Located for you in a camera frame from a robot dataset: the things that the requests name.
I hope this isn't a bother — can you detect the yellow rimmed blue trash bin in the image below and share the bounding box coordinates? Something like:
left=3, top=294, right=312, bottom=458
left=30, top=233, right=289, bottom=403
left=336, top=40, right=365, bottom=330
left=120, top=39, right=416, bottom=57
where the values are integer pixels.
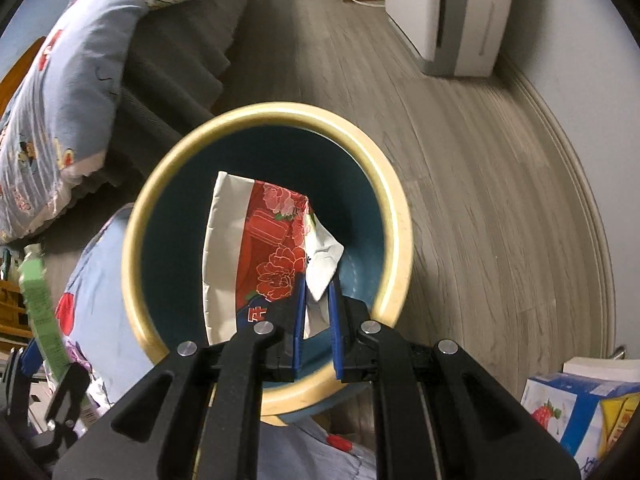
left=121, top=102, right=414, bottom=428

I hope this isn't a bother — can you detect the silver foil sachet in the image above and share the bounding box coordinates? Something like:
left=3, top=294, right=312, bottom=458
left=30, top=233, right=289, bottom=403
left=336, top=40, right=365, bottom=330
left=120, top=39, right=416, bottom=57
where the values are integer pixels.
left=87, top=379, right=117, bottom=413

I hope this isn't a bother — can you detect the white box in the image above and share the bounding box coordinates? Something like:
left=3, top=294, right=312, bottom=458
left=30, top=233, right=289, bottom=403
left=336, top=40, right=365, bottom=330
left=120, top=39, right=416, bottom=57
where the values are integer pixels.
left=562, top=356, right=640, bottom=383

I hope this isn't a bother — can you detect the blue printed blanket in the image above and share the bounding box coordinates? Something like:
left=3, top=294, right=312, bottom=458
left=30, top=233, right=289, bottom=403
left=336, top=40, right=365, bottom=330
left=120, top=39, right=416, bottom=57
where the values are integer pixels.
left=55, top=205, right=381, bottom=480

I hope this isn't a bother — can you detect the green snack packet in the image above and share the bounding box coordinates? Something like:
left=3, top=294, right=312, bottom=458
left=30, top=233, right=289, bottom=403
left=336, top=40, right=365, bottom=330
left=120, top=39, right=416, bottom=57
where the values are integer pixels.
left=20, top=243, right=71, bottom=381

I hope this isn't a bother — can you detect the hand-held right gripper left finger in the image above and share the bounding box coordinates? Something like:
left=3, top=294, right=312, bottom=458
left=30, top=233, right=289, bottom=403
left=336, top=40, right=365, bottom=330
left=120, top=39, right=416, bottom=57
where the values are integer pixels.
left=50, top=281, right=308, bottom=480

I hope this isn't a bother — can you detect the strawberry print carton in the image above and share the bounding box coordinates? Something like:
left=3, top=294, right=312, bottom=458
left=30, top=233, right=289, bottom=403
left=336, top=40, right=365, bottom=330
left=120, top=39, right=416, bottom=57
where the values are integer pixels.
left=520, top=372, right=640, bottom=471

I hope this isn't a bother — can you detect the red floral paper carton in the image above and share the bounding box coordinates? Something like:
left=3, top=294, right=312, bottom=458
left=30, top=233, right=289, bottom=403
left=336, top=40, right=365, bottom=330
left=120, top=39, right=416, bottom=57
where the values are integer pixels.
left=202, top=171, right=346, bottom=346

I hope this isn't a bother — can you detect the wooden stool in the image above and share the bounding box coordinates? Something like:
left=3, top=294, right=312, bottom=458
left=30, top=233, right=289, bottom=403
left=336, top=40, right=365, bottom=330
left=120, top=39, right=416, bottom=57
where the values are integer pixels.
left=0, top=280, right=32, bottom=346

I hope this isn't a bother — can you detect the wooden headboard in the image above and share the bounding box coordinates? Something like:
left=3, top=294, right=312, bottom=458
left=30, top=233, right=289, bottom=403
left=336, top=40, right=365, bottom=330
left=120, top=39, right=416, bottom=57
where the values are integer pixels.
left=0, top=37, right=46, bottom=111

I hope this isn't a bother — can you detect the bed with cartoon duvet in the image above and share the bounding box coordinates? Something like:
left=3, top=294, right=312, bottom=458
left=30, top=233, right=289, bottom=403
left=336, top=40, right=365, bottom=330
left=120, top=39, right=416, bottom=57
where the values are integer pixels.
left=0, top=0, right=193, bottom=246

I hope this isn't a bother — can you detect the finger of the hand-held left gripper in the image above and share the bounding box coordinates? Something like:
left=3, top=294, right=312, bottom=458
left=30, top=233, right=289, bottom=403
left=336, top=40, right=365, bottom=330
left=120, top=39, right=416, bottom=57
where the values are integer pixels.
left=45, top=362, right=92, bottom=428
left=7, top=337, right=43, bottom=403

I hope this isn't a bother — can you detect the white floor appliance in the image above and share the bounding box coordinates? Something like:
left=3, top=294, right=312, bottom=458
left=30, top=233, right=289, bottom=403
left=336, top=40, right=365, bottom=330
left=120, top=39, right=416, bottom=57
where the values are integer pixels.
left=380, top=0, right=518, bottom=78

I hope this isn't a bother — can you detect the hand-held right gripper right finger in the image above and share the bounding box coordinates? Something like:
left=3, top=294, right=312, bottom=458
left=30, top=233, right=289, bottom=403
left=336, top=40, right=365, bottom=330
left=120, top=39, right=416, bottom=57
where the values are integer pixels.
left=327, top=280, right=583, bottom=480

